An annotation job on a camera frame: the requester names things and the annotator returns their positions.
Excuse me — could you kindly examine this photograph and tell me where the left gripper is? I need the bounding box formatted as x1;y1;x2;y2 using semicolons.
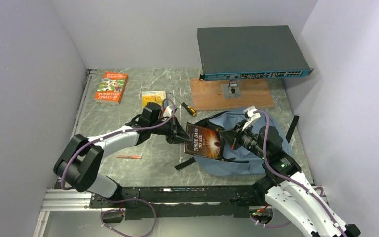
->
150;115;193;144

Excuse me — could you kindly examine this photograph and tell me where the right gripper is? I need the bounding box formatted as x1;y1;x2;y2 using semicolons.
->
219;119;268;160

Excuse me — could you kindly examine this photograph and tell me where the dark three days book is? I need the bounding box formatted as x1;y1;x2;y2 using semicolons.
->
184;122;223;160

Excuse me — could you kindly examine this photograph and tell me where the blue student backpack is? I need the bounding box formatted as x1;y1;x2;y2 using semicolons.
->
175;108;291;176

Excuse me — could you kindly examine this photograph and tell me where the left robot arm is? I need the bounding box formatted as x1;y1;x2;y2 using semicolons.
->
53;102;191;207

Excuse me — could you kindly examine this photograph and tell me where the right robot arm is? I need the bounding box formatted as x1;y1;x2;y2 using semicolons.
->
219;125;361;237

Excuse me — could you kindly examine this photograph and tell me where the yellow black screwdriver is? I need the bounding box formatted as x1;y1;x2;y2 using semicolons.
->
170;93;197;116

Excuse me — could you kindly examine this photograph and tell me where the wooden board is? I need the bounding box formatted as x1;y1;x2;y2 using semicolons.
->
191;78;275;111

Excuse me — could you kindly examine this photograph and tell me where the yellow teal paperback book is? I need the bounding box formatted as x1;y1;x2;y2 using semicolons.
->
141;90;167;108

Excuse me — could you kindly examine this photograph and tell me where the orange pen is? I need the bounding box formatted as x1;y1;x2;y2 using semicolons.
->
115;155;142;159

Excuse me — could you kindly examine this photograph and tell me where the orange green treehouse book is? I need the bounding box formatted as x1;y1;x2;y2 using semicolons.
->
94;71;129;105

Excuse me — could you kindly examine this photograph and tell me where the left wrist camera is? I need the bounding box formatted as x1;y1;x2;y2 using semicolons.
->
161;101;177;118

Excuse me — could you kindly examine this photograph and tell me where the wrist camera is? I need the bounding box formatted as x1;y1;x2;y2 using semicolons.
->
161;101;177;118
236;106;261;132

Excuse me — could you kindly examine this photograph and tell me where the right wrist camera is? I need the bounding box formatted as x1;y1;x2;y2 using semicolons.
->
236;106;261;132

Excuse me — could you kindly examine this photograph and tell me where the metal stand mount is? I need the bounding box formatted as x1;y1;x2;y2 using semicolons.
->
221;80;242;99

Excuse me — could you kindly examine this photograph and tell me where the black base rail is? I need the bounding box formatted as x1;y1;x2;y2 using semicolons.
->
89;185;266;220

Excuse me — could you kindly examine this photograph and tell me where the grey network switch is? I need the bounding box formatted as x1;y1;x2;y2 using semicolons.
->
197;25;313;81

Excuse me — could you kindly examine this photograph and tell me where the aluminium side rail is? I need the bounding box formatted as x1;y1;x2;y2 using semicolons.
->
57;69;98;189

